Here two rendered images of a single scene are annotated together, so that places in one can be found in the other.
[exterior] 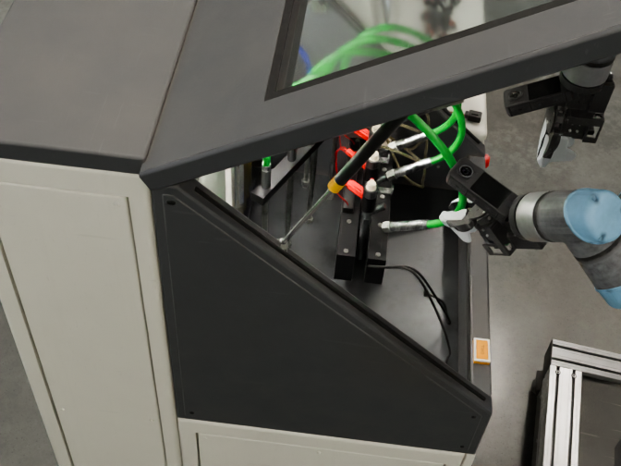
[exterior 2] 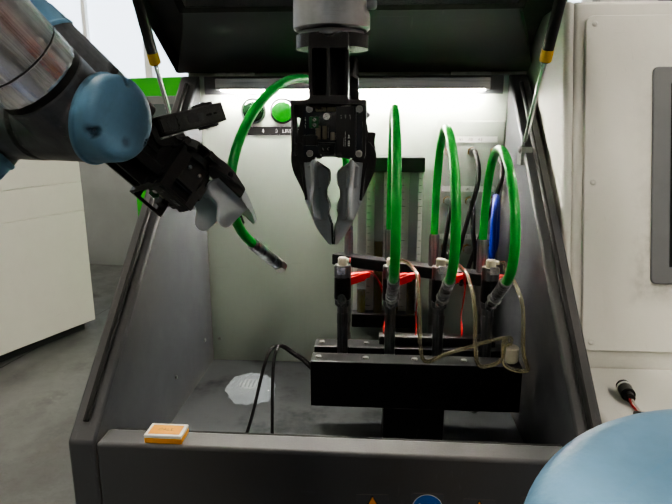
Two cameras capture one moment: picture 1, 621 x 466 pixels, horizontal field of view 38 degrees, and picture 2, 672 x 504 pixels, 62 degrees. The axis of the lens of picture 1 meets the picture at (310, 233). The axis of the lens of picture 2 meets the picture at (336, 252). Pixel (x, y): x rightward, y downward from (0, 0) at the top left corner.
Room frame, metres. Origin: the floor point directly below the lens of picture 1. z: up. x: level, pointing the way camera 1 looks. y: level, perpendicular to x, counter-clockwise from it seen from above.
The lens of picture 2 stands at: (1.18, -1.01, 1.36)
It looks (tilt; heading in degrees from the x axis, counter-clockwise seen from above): 13 degrees down; 92
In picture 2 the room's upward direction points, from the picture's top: straight up
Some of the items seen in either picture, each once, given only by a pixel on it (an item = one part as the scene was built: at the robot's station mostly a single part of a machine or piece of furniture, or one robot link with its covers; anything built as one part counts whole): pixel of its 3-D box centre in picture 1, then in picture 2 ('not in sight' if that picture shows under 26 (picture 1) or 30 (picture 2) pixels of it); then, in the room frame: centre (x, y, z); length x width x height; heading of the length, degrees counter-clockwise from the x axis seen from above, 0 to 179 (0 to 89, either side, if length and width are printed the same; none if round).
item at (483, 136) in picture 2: not in sight; (468, 198); (1.42, 0.15, 1.21); 0.13 x 0.03 x 0.31; 178
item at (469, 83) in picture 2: not in sight; (350, 84); (1.18, 0.16, 1.43); 0.54 x 0.03 x 0.02; 178
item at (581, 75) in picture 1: (586, 63); (335, 14); (1.17, -0.42, 1.46); 0.08 x 0.08 x 0.05
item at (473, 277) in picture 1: (470, 285); (331, 496); (1.16, -0.34, 0.87); 0.62 x 0.04 x 0.16; 178
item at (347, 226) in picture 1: (363, 217); (411, 391); (1.29, -0.11, 0.91); 0.34 x 0.10 x 0.15; 178
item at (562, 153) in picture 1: (558, 154); (317, 204); (1.15, -0.42, 1.28); 0.06 x 0.03 x 0.09; 88
